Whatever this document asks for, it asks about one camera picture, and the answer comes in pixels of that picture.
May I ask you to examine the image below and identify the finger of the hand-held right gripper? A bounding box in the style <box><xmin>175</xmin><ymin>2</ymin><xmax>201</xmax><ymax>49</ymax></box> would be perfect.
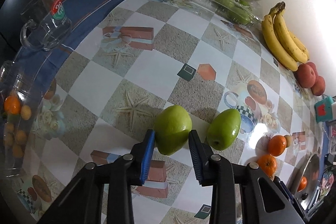
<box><xmin>273</xmin><ymin>176</ymin><xmax>294</xmax><ymax>204</ymax></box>

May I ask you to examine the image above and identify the metal bowl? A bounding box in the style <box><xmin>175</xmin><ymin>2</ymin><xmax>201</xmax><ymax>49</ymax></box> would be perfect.
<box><xmin>287</xmin><ymin>152</ymin><xmax>324</xmax><ymax>214</ymax></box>

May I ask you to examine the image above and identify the tall clear plastic container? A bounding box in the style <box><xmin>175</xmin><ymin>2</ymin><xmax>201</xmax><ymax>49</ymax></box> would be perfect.
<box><xmin>0</xmin><ymin>60</ymin><xmax>40</xmax><ymax>178</ymax></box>

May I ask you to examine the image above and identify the red apple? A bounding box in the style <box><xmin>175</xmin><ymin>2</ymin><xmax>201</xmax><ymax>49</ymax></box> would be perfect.
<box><xmin>297</xmin><ymin>64</ymin><xmax>318</xmax><ymax>89</ymax></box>
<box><xmin>312</xmin><ymin>75</ymin><xmax>326</xmax><ymax>96</ymax></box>
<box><xmin>307</xmin><ymin>61</ymin><xmax>318</xmax><ymax>75</ymax></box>

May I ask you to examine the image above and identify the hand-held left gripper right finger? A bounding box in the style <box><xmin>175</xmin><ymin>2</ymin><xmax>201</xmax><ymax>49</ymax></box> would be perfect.
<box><xmin>188</xmin><ymin>130</ymin><xmax>305</xmax><ymax>224</ymax></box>

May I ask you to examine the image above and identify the floral printed item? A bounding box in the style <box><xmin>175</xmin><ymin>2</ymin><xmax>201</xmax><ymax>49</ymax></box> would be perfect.
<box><xmin>318</xmin><ymin>169</ymin><xmax>336</xmax><ymax>198</ymax></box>

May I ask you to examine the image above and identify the yellow banana bunch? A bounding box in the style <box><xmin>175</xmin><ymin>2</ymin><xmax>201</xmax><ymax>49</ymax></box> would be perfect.
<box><xmin>261</xmin><ymin>1</ymin><xmax>310</xmax><ymax>72</ymax></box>

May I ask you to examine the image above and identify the checkered printed vinyl tablecloth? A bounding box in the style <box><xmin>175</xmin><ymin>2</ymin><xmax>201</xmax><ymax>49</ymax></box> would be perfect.
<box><xmin>5</xmin><ymin>0</ymin><xmax>331</xmax><ymax>224</ymax></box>

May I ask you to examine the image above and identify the orange tangerine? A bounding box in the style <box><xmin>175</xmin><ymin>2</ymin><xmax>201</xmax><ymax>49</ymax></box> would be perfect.
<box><xmin>257</xmin><ymin>154</ymin><xmax>278</xmax><ymax>178</ymax></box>
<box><xmin>4</xmin><ymin>96</ymin><xmax>22</xmax><ymax>115</ymax></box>
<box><xmin>268</xmin><ymin>135</ymin><xmax>287</xmax><ymax>157</ymax></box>
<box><xmin>297</xmin><ymin>176</ymin><xmax>308</xmax><ymax>192</ymax></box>

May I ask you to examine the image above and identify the glass mug with round sticker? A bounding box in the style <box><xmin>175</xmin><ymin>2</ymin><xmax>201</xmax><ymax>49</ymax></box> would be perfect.
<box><xmin>20</xmin><ymin>0</ymin><xmax>72</xmax><ymax>52</ymax></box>

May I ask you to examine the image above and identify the pile of small kumquats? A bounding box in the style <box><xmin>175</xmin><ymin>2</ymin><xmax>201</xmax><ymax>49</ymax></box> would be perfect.
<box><xmin>3</xmin><ymin>105</ymin><xmax>32</xmax><ymax>159</ymax></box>

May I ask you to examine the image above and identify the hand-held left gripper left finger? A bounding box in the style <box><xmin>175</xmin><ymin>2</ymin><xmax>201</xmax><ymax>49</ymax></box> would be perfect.
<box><xmin>37</xmin><ymin>129</ymin><xmax>156</xmax><ymax>224</ymax></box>

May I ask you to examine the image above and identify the teal box with red mark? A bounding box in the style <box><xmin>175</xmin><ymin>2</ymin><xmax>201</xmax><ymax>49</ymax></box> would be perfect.
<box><xmin>314</xmin><ymin>95</ymin><xmax>336</xmax><ymax>123</ymax></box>

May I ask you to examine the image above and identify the large green fruit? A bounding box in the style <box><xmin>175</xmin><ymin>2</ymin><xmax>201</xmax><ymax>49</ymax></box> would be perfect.
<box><xmin>154</xmin><ymin>105</ymin><xmax>193</xmax><ymax>156</ymax></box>
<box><xmin>207</xmin><ymin>109</ymin><xmax>242</xmax><ymax>151</ymax></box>

